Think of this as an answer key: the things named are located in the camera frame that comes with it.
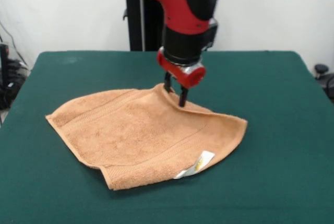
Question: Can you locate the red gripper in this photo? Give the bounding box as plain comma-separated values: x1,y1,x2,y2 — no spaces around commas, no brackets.
156,47,207,108

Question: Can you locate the orange terry towel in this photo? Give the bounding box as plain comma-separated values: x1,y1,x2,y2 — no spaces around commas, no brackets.
45,82,248,191

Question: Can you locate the dark green table cloth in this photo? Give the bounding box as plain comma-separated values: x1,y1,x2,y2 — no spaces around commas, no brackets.
0,50,334,224

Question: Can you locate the black equipment stack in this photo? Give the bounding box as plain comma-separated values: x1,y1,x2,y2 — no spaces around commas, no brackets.
0,42,30,110

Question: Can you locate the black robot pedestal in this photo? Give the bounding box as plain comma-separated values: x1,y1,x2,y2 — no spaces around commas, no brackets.
122,0,227,52

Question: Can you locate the grey cable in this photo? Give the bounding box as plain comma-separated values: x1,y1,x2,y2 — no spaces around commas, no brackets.
0,21,28,65

